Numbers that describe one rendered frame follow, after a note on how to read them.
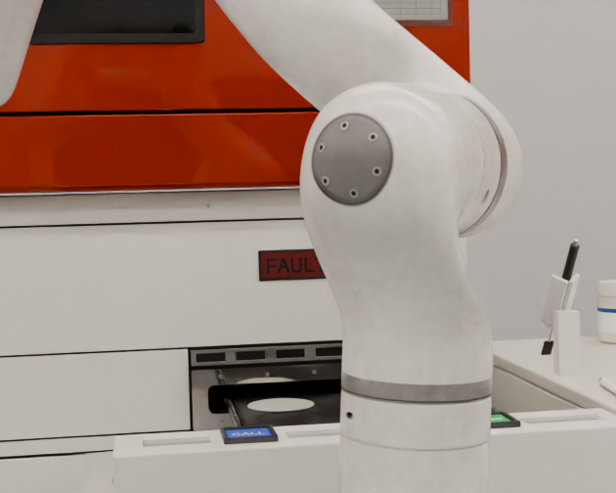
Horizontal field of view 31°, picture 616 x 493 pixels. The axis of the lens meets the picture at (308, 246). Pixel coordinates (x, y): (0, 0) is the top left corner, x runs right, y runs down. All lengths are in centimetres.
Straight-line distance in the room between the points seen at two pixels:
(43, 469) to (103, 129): 53
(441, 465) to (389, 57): 33
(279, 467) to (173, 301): 64
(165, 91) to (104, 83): 9
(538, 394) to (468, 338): 68
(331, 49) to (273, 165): 79
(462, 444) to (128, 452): 40
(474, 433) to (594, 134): 267
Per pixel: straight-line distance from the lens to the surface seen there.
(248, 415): 158
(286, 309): 174
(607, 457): 123
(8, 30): 114
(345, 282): 83
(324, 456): 114
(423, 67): 93
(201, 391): 174
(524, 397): 156
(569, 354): 149
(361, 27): 91
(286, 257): 173
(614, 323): 178
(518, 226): 340
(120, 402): 175
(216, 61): 169
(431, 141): 77
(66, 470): 178
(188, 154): 167
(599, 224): 350
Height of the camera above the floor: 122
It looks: 3 degrees down
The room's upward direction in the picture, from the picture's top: 1 degrees counter-clockwise
